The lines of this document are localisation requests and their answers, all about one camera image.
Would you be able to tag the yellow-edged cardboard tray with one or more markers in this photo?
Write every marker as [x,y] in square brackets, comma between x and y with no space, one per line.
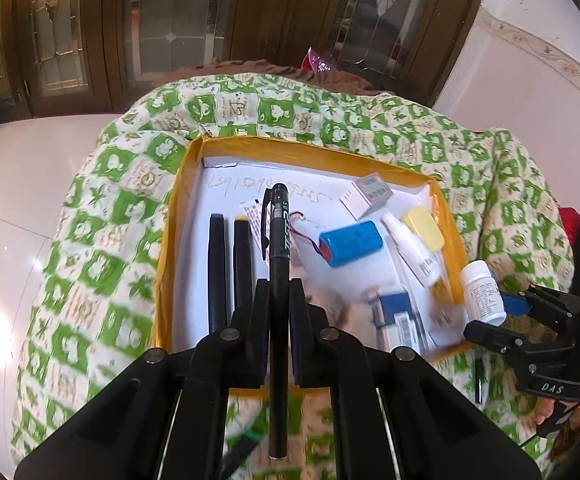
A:
[177,260]

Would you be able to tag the person's right hand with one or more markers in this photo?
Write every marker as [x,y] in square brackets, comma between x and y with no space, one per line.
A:
[570,417]

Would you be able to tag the yellow sponge block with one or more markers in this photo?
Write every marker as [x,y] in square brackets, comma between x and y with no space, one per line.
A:
[422,230]

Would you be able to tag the pink plastic bag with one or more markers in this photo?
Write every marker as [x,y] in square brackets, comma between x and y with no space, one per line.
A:
[320,60]

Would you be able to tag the small white dropper bottle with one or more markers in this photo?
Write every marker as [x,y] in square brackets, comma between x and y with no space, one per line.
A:
[415,255]

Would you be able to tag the black pen with clip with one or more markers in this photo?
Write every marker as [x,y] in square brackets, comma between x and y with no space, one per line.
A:
[279,240]

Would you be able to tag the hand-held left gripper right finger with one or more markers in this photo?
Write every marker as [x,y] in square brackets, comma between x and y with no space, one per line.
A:
[300,330]

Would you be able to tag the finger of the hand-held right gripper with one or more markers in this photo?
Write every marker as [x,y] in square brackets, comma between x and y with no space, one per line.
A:
[500,340]
[515,304]

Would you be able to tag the small white pill bottle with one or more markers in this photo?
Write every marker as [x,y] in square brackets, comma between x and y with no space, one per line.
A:
[482,295]

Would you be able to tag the white medicine box pink print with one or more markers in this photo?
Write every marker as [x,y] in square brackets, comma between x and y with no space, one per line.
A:
[370,192]

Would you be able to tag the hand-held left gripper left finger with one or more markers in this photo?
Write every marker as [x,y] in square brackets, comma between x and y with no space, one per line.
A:
[260,320]

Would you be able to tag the wooden glass door cabinet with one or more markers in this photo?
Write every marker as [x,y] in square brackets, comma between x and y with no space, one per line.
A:
[115,35]

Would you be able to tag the green white printed blanket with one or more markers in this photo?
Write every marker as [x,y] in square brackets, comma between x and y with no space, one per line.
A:
[95,260]

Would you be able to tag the blue battery pack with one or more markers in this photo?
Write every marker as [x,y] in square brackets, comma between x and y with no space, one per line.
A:
[352,242]

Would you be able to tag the blue white carton box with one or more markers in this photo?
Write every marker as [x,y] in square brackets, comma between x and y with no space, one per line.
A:
[395,310]

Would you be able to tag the black marker yellow end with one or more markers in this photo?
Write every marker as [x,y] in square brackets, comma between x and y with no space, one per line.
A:
[242,260]

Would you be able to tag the clear black ballpoint pen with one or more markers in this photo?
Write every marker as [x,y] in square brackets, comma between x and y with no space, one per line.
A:
[479,380]

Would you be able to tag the red cloth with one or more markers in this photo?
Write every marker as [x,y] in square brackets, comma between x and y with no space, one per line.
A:
[567,222]

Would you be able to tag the plain black marker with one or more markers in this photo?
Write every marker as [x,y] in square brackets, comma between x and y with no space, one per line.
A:
[216,270]

